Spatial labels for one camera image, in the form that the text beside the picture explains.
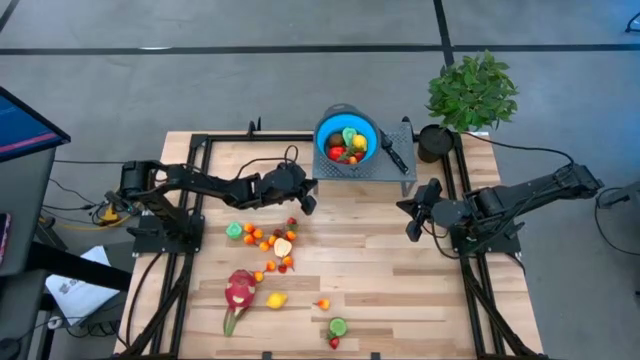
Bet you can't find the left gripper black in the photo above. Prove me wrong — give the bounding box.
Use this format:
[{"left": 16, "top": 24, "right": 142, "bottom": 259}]
[{"left": 260, "top": 161, "right": 320, "bottom": 217}]

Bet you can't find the green kiwi half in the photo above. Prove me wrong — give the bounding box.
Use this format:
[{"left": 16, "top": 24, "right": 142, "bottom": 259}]
[{"left": 327, "top": 316, "right": 349, "bottom": 339}]

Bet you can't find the monitor with blue screen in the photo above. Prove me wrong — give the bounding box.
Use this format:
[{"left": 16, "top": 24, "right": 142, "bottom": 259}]
[{"left": 0, "top": 85, "right": 72, "bottom": 164}]

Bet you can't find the white paper sheet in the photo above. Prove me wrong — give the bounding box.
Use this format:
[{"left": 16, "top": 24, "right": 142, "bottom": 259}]
[{"left": 44, "top": 244, "right": 122, "bottom": 327}]

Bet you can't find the yellow floor cable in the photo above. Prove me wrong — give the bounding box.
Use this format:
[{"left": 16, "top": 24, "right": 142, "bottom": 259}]
[{"left": 39, "top": 204, "right": 132, "bottom": 232}]

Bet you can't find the green potted artificial plant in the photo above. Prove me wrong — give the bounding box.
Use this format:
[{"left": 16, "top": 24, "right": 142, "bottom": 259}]
[{"left": 417, "top": 48, "right": 520, "bottom": 165}]

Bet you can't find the black desk crossbar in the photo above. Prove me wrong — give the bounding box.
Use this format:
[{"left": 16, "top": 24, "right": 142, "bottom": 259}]
[{"left": 24, "top": 241, "right": 133, "bottom": 293}]

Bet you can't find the black knife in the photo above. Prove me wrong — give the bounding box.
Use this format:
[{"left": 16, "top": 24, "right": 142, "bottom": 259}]
[{"left": 379, "top": 128, "right": 411, "bottom": 175}]

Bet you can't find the pink dragon fruit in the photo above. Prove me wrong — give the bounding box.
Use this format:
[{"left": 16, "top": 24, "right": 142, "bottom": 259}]
[{"left": 222, "top": 268, "right": 259, "bottom": 338}]

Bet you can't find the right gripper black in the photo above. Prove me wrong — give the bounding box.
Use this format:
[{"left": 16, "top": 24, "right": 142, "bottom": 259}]
[{"left": 396, "top": 177, "right": 474, "bottom": 244}]

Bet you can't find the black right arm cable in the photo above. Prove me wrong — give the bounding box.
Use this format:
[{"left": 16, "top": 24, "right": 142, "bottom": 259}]
[{"left": 460, "top": 130, "right": 577, "bottom": 166}]

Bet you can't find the grey perforated metal shelf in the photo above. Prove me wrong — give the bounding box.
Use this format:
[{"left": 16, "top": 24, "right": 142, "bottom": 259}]
[{"left": 311, "top": 121, "right": 419, "bottom": 198}]

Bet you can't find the blue collapsible colander bowl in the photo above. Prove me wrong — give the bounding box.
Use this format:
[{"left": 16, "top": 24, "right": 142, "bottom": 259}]
[{"left": 313, "top": 102, "right": 381, "bottom": 165}]

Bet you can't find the black floor cable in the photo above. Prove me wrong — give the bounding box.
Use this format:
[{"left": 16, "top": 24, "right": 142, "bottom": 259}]
[{"left": 593, "top": 185, "right": 640, "bottom": 257}]

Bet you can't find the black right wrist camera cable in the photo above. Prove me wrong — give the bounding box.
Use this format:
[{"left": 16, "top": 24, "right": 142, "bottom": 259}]
[{"left": 422, "top": 227, "right": 454, "bottom": 260}]

